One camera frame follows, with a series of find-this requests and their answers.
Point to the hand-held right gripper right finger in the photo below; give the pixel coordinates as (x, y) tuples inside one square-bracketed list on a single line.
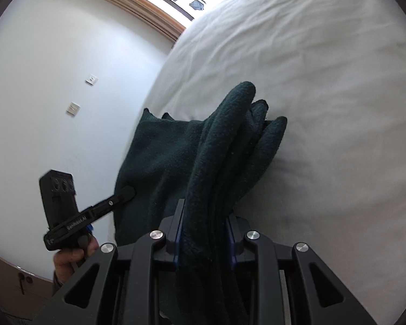
[(239, 240)]

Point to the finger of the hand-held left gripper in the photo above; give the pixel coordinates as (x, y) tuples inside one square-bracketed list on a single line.
[(118, 197)]

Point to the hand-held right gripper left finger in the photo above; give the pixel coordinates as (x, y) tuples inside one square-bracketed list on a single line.
[(174, 230)]

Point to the dark green sweater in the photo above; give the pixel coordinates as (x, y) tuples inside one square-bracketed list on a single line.
[(176, 162)]

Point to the person's left hand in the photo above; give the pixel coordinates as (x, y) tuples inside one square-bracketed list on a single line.
[(67, 260)]

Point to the white bed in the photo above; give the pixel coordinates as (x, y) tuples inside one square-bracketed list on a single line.
[(324, 91)]

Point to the tan curtain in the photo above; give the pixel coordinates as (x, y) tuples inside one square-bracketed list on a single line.
[(138, 6)]

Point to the small hanging blue garment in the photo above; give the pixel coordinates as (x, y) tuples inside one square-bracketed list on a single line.
[(197, 4)]

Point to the white wall outlet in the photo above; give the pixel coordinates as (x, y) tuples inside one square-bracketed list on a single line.
[(92, 79), (73, 108)]

